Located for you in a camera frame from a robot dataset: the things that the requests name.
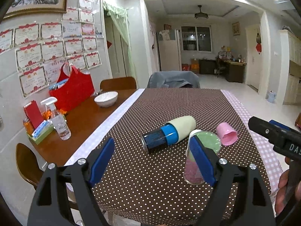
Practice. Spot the clear jar pink green paper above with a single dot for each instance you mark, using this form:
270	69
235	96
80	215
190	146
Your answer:
199	166

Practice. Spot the red envelope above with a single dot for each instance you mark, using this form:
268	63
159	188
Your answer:
33	113

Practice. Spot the red gift bag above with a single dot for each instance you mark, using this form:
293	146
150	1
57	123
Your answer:
77	88

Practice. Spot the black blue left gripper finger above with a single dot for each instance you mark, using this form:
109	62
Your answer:
50	205

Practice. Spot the ceiling fan lamp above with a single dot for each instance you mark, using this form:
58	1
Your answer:
201	14

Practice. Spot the grey covered chair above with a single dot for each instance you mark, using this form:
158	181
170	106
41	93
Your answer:
173	79

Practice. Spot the clear spray bottle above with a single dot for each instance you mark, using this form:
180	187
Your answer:
57	118

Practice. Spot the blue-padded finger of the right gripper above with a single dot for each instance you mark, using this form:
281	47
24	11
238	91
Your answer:
278	124

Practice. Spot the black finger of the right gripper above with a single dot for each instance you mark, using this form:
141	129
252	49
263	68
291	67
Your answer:
284	142

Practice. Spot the blue bottle with cream sleeve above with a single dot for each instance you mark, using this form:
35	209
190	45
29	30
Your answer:
172	132

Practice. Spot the white ceramic bowl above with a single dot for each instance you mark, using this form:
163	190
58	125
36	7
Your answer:
106	99

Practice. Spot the pink paper cup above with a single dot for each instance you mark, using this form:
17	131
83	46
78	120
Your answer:
226	134

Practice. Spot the dark wooden desk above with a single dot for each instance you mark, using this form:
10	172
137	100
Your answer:
233	71

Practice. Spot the brown wooden chair back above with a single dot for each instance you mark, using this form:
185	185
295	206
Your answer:
115	84

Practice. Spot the small blue bin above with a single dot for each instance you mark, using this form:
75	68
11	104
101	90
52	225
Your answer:
271	97

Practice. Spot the person's right hand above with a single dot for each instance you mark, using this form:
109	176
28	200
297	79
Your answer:
282	185

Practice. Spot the near brown wooden chair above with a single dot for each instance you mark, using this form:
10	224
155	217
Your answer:
27	165

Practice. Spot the green tray with boxes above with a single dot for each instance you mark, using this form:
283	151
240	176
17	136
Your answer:
44	129

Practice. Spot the brown wooden chair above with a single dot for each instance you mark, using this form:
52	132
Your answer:
115	84
27	165

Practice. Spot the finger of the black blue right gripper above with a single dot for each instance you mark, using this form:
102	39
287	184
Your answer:
239	197

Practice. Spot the white paper cup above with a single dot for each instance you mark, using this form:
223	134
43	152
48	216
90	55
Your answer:
192	133

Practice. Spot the brown polka dot tablecloth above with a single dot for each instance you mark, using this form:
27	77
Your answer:
151	188

